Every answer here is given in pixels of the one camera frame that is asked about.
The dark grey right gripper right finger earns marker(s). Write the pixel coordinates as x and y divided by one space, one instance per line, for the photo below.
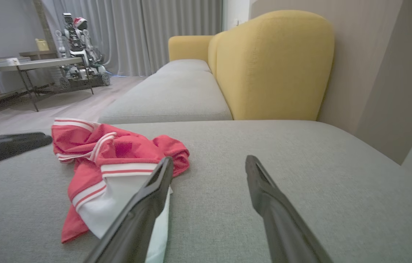
282 226

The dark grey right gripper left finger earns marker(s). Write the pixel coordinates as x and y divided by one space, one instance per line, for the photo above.
136 219

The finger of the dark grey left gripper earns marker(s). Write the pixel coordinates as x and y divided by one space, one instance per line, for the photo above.
5 148

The red jersey with white stripes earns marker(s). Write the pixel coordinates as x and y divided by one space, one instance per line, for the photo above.
125 149

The grey sofa with yellow backrest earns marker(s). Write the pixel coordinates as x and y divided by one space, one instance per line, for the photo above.
227 182

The white cup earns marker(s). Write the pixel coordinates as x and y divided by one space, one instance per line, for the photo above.
15 61

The round grey coffee table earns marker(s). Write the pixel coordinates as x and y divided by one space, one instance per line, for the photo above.
38 64

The yellow watering can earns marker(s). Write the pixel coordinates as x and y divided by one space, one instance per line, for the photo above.
41 45

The white and black wheeled robot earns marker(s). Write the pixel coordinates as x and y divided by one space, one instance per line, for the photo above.
78 40

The grey pleated curtain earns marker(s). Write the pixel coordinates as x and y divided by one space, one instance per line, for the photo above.
136 36

